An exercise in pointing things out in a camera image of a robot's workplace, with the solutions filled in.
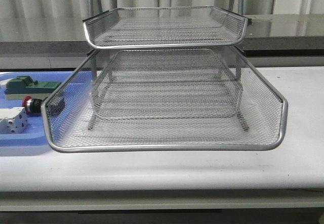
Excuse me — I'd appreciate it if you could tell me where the red emergency stop push button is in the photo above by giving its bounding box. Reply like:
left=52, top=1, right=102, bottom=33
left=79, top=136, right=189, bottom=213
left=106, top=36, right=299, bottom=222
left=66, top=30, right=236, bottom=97
left=22, top=95, right=65, bottom=116

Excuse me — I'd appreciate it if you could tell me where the blue plastic tray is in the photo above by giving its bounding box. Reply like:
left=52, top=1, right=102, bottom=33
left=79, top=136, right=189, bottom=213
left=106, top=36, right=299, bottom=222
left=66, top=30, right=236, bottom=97
left=1, top=70, right=93, bottom=146

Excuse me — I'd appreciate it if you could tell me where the green terminal block component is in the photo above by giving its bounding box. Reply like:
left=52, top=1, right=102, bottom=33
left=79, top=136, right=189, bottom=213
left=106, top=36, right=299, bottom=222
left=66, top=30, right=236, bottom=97
left=4, top=76, right=61, bottom=100

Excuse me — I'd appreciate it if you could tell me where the grey stone counter ledge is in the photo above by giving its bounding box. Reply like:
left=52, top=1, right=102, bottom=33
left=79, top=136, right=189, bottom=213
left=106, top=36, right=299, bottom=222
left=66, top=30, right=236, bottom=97
left=0, top=13, right=324, bottom=69

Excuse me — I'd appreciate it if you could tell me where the white circuit breaker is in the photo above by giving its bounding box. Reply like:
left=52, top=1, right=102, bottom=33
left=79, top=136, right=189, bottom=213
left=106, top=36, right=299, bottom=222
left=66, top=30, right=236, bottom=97
left=1, top=107, right=28, bottom=134

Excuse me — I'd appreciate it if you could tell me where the silver rack frame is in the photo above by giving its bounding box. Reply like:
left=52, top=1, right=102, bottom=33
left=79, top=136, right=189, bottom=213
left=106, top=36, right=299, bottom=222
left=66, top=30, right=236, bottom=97
left=87, top=0, right=250, bottom=132

